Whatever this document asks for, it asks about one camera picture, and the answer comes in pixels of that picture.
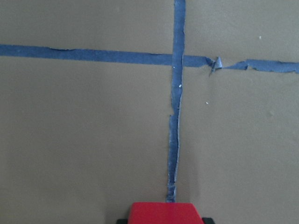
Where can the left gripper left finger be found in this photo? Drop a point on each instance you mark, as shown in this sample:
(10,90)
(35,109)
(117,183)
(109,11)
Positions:
(122,221)

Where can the red cube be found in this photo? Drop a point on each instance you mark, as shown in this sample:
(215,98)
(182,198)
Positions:
(163,213)

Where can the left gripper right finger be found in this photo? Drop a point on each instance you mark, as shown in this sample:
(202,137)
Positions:
(207,220)

